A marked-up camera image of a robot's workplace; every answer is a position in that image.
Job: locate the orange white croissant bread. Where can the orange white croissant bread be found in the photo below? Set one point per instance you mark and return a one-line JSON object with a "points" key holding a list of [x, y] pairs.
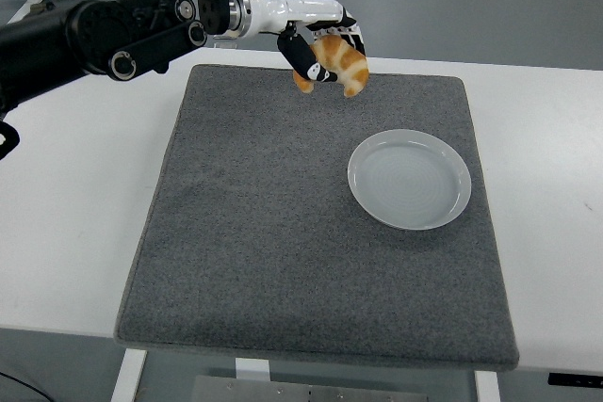
{"points": [[351, 65]]}

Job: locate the grey felt mat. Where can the grey felt mat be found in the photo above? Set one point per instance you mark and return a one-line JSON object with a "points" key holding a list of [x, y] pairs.
{"points": [[282, 256]]}

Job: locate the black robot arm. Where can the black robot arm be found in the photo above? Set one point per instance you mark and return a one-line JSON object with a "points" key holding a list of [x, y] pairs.
{"points": [[94, 35]]}

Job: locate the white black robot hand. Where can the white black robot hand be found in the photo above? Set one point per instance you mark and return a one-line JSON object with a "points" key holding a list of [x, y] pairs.
{"points": [[301, 9]]}

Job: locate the white table leg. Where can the white table leg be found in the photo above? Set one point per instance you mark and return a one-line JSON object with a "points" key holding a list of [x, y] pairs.
{"points": [[129, 374], [487, 388], [252, 368]]}

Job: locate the grey metal plate with screws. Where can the grey metal plate with screws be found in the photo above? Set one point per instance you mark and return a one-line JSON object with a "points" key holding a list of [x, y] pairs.
{"points": [[306, 390]]}

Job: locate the light grey round plate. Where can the light grey round plate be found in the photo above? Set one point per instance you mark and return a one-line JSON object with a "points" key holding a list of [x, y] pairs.
{"points": [[410, 181]]}

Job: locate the black table control panel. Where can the black table control panel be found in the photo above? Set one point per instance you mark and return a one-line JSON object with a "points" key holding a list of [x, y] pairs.
{"points": [[575, 379]]}

